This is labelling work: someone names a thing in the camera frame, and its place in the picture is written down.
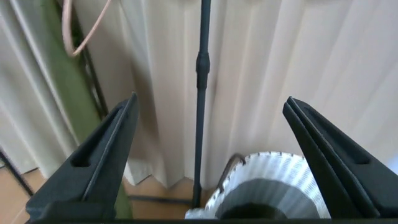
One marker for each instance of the black clothes rack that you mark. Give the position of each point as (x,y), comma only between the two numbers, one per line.
(202,68)

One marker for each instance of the white laundry basket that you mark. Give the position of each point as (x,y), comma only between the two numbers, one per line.
(280,171)

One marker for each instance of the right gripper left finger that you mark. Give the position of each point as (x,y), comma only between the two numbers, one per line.
(102,174)

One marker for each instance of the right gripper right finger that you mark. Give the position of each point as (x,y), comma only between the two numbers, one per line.
(348,174)

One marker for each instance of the green printed shirt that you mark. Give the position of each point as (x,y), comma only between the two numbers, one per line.
(68,77)

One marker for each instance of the pink clothes hanger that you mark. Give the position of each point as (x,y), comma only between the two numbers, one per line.
(66,37)

